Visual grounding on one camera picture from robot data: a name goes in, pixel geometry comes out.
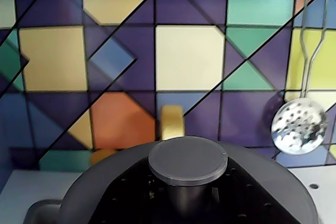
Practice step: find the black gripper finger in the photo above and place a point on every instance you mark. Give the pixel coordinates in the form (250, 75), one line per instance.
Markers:
(244, 200)
(126, 197)

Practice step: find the gray lid with round knob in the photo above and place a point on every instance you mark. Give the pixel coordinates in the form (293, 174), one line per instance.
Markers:
(187, 155)

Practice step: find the metal slotted skimmer spoon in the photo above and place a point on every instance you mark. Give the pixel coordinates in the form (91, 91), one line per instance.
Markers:
(299, 127)

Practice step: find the colorful geometric tile backsplash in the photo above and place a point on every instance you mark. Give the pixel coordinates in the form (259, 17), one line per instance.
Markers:
(189, 56)

